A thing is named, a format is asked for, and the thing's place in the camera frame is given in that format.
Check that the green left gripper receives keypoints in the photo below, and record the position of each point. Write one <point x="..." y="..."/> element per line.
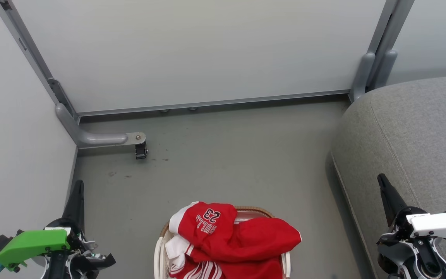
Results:
<point x="33" y="244"/>

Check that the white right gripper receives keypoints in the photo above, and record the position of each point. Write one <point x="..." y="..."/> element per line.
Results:
<point x="438" y="224"/>

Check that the red basketball jersey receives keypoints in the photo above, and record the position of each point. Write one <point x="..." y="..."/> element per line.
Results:
<point x="230" y="240"/>

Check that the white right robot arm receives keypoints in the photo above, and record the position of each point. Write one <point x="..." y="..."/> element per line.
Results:
<point x="420" y="255"/>

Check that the grey fabric sofa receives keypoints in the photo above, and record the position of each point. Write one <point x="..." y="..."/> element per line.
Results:
<point x="409" y="147"/>

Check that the black caster wheel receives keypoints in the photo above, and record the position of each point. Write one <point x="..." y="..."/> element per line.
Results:
<point x="141" y="151"/>

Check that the white wicker-rimmed laundry basket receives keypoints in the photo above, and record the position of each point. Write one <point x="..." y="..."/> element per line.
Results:
<point x="161" y="252"/>

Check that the grey partition post with foot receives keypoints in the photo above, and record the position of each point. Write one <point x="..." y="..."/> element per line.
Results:
<point x="72" y="124"/>

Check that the grey partition post pair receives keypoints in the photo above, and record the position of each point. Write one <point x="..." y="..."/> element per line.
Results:
<point x="378" y="58"/>

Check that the grey partition bottom rail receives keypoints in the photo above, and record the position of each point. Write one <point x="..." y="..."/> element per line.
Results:
<point x="215" y="104"/>

